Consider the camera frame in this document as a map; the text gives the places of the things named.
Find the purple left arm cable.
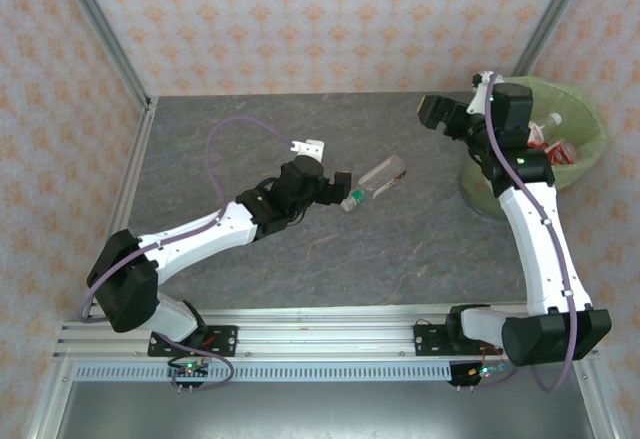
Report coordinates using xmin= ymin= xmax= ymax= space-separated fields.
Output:
xmin=77 ymin=116 xmax=296 ymax=394

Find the black mount plate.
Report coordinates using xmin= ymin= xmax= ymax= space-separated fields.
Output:
xmin=413 ymin=322 xmax=507 ymax=359
xmin=147 ymin=325 xmax=239 ymax=359

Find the aluminium corner post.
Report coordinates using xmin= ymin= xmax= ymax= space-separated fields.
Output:
xmin=52 ymin=0 xmax=154 ymax=110
xmin=512 ymin=0 xmax=595 ymax=78

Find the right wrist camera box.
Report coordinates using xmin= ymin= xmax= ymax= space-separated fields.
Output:
xmin=466 ymin=71 xmax=503 ymax=116

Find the black right mount plate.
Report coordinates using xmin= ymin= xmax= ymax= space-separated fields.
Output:
xmin=413 ymin=322 xmax=507 ymax=359

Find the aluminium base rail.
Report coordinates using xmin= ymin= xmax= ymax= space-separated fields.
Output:
xmin=52 ymin=307 xmax=600 ymax=360

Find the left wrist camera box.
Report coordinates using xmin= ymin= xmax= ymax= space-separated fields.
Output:
xmin=289 ymin=138 xmax=326 ymax=163

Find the bin with green liner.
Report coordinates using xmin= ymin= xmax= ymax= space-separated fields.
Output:
xmin=457 ymin=74 xmax=610 ymax=224

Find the aluminium side rail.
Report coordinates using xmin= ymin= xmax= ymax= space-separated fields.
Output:
xmin=77 ymin=97 xmax=160 ymax=321

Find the clear bottle red-white label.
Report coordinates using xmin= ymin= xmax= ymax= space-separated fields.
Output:
xmin=528 ymin=112 xmax=564 ymax=149

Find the white slotted cable duct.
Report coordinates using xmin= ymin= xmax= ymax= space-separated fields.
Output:
xmin=74 ymin=364 xmax=464 ymax=384

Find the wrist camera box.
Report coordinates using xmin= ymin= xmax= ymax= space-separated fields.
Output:
xmin=466 ymin=71 xmax=503 ymax=116
xmin=289 ymin=138 xmax=326 ymax=163

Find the black left mount plate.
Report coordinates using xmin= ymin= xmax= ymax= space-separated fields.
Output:
xmin=147 ymin=325 xmax=239 ymax=359

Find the aluminium frame leg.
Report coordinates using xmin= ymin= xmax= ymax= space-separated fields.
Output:
xmin=572 ymin=358 xmax=621 ymax=439
xmin=27 ymin=361 xmax=76 ymax=439

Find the clear bottle green neck band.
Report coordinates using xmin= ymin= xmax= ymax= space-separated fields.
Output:
xmin=340 ymin=155 xmax=408 ymax=213

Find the grey metal panel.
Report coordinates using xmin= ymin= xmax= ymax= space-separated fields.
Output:
xmin=49 ymin=381 xmax=604 ymax=439

